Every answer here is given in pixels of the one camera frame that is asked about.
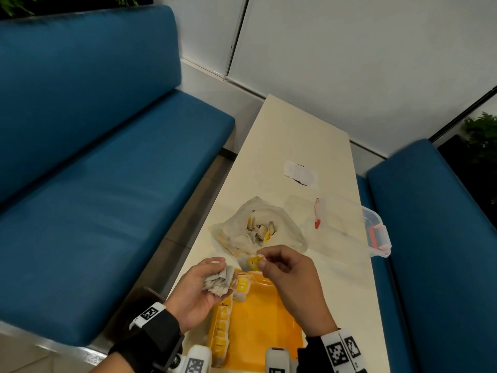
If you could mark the person's left hand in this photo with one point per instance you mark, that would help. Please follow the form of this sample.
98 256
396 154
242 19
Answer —
190 303

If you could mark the green leafy plant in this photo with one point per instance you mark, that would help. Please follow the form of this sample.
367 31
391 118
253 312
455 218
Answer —
15 3
481 135

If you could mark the row of tea bags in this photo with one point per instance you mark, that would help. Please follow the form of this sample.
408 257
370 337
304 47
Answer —
221 330

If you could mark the clear plastic bag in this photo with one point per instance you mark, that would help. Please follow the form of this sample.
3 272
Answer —
291 233

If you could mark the person's right forearm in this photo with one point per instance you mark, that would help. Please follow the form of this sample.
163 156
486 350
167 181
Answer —
310 361

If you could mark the white marker wristband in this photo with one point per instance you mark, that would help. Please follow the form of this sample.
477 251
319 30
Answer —
149 313
338 351

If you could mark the bunch of tea bags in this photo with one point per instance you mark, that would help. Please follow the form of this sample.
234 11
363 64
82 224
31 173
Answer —
217 283

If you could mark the black metal pole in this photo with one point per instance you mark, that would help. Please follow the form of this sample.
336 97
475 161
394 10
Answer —
462 114

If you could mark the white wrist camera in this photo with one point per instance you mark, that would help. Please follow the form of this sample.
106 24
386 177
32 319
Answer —
196 361
277 361

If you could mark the white paper patch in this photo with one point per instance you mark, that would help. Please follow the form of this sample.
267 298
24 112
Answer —
302 174

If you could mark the person's left forearm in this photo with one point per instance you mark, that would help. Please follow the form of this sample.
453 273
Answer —
151 341

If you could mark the yellow tray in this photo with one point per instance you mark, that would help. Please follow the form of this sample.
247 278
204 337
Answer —
264 330

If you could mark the person's right hand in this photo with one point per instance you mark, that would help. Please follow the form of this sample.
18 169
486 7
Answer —
303 291

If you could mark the yellow tagged tea bag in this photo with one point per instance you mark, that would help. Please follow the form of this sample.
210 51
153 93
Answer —
242 287
252 262

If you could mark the clear box with red latches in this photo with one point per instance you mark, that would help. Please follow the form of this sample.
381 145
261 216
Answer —
345 225

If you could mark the blue sofa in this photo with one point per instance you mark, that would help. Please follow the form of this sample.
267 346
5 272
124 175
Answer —
438 264
108 170

